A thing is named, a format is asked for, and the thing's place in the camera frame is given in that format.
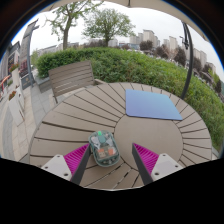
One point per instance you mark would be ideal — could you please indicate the distant high-rise buildings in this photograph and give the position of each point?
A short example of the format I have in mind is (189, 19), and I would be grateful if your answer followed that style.
(148, 35)

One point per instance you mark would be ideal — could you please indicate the white flower planter box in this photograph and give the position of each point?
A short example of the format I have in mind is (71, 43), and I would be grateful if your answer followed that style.
(16, 110)

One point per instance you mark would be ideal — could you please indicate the transparent green computer mouse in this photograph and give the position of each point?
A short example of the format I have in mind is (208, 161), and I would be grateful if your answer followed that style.
(105, 150)

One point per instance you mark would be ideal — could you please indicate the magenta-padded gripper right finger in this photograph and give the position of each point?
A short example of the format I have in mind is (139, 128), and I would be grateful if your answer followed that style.
(146, 157)

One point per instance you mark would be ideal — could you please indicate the curved black umbrella pole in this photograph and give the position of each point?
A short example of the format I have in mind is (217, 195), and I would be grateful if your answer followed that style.
(190, 63)

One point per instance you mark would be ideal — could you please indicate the grey slatted outdoor chair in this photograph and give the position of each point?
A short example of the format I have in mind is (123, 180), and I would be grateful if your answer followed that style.
(71, 77)

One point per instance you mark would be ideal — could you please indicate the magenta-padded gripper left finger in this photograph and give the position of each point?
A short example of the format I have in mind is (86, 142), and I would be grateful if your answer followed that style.
(76, 157)

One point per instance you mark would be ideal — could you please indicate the tall thin-trunked tree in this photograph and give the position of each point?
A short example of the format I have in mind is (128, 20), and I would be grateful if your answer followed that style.
(65, 31)

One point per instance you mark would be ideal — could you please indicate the green trimmed hedge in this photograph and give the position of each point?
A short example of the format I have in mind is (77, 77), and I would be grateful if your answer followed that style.
(140, 66)

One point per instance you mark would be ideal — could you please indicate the blue rectangular mouse pad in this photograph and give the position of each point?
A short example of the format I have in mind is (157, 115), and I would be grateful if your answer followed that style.
(151, 104)

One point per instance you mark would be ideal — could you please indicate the round leafy green tree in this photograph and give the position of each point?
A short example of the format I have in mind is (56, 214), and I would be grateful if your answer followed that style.
(107, 23)

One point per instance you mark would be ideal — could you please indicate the tall dark sign pillar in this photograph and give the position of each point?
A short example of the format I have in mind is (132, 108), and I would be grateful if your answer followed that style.
(26, 50)

